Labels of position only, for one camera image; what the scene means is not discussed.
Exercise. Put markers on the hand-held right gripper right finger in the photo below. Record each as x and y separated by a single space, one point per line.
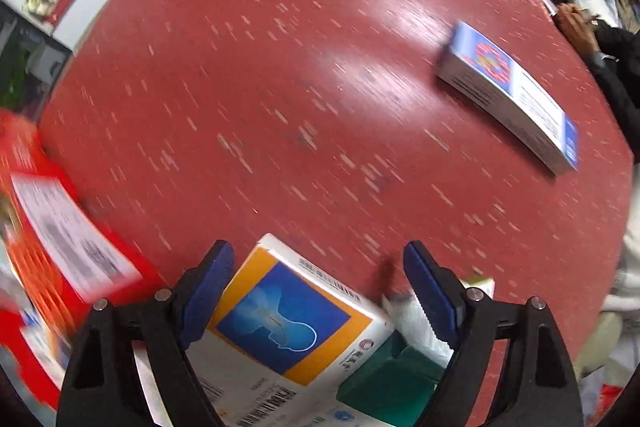
430 292

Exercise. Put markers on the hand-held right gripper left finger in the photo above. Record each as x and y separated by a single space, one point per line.
205 297

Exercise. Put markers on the large orange and blue medicine box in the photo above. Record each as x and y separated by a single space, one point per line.
280 322

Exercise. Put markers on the red-edged cardboard box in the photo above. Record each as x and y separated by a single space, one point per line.
30 147

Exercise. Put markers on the green and white medicine box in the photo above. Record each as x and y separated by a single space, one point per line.
390 387

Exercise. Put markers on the long blue and white medicine box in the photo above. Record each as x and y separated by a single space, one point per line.
510 92

